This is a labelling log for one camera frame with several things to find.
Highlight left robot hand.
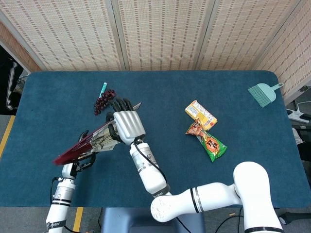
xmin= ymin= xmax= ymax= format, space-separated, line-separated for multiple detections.
xmin=72 ymin=130 xmax=97 ymax=172

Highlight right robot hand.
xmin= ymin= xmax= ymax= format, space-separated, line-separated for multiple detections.
xmin=105 ymin=97 xmax=146 ymax=146

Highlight paper folding fan red ribs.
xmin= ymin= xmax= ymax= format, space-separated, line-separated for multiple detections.
xmin=52 ymin=101 xmax=143 ymax=166

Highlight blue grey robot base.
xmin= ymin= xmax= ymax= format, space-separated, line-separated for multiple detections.
xmin=101 ymin=207 xmax=206 ymax=233

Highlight mint green hand brush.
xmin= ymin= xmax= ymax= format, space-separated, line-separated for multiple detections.
xmin=247 ymin=85 xmax=272 ymax=108

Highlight dark purple grape bunch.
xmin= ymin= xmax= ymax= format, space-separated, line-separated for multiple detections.
xmin=93 ymin=88 xmax=116 ymax=116

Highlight teal tube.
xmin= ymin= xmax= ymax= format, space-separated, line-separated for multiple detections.
xmin=98 ymin=82 xmax=108 ymax=98

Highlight blue felt table cover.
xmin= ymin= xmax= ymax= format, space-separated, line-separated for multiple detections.
xmin=0 ymin=70 xmax=311 ymax=209

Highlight yellow snack box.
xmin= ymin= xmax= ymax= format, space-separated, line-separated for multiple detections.
xmin=184 ymin=100 xmax=218 ymax=131

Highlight green orange snack bag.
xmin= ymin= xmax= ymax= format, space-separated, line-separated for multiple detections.
xmin=186 ymin=118 xmax=228 ymax=163

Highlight bamboo screen panel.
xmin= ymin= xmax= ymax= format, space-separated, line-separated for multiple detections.
xmin=111 ymin=0 xmax=216 ymax=71
xmin=252 ymin=0 xmax=311 ymax=105
xmin=0 ymin=0 xmax=126 ymax=71
xmin=195 ymin=0 xmax=302 ymax=71
xmin=0 ymin=20 xmax=42 ymax=72

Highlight person in black clothes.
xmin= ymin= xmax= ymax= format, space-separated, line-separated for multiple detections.
xmin=0 ymin=46 xmax=25 ymax=115

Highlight mint green dustpan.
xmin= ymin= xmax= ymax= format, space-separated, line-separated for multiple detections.
xmin=257 ymin=83 xmax=284 ymax=102

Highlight white power strip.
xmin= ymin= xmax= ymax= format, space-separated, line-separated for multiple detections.
xmin=286 ymin=100 xmax=311 ymax=123

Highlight black caster wheel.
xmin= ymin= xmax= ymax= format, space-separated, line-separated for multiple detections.
xmin=278 ymin=211 xmax=296 ymax=225

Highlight black floor cable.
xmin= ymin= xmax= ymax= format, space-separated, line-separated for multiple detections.
xmin=213 ymin=208 xmax=245 ymax=233

